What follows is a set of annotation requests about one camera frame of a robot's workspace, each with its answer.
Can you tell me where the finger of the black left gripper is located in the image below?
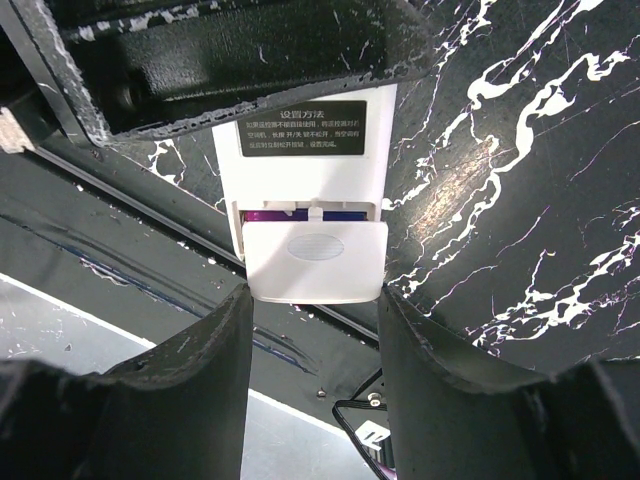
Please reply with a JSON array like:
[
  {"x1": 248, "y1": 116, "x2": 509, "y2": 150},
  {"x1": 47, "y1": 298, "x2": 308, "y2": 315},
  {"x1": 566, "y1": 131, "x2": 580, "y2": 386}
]
[{"x1": 9, "y1": 1, "x2": 434, "y2": 147}]

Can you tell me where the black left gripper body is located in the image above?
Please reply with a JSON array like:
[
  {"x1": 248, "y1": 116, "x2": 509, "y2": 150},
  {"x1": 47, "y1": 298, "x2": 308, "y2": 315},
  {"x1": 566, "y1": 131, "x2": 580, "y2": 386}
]
[{"x1": 1, "y1": 30, "x2": 59, "y2": 154}]

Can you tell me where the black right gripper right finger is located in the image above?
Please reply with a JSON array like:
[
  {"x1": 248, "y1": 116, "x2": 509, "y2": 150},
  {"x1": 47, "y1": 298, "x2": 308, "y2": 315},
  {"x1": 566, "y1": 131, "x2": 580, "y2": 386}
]
[{"x1": 378, "y1": 288, "x2": 639, "y2": 479}]

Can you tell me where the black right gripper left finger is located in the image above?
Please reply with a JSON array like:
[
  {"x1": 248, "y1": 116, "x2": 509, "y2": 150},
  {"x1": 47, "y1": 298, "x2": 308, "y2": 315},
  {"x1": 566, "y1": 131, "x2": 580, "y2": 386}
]
[{"x1": 1, "y1": 285, "x2": 253, "y2": 479}]

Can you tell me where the white battery cover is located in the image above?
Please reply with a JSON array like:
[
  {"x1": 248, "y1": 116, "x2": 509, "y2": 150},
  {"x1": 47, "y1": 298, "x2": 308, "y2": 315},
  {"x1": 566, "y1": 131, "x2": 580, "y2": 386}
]
[{"x1": 242, "y1": 221, "x2": 388, "y2": 305}]

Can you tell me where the white red remote control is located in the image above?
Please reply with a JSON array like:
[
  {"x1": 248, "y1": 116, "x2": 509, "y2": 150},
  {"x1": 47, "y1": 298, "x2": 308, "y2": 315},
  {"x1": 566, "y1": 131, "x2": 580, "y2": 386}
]
[{"x1": 212, "y1": 85, "x2": 397, "y2": 259}]

